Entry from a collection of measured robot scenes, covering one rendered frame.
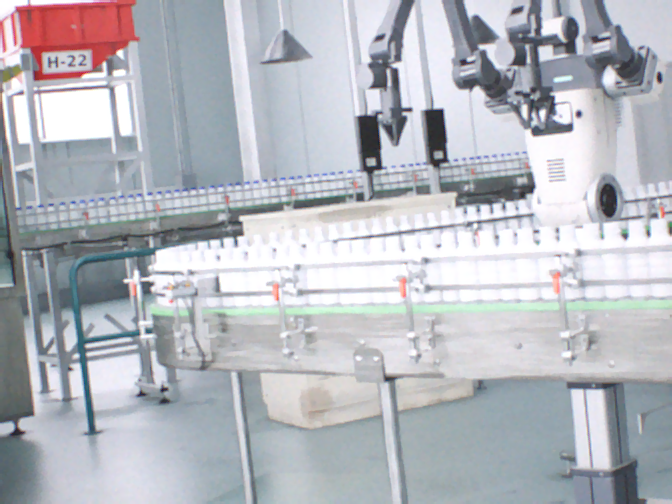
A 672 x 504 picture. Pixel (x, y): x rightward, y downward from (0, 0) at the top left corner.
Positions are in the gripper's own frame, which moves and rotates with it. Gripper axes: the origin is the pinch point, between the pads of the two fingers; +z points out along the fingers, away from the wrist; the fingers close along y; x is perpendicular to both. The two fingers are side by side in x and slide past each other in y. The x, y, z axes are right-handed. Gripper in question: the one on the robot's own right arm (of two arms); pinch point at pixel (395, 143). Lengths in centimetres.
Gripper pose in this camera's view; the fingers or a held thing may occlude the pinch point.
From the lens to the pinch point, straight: 356.1
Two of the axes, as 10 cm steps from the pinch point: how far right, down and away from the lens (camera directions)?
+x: 7.1, -0.4, -7.0
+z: 1.0, 9.9, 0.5
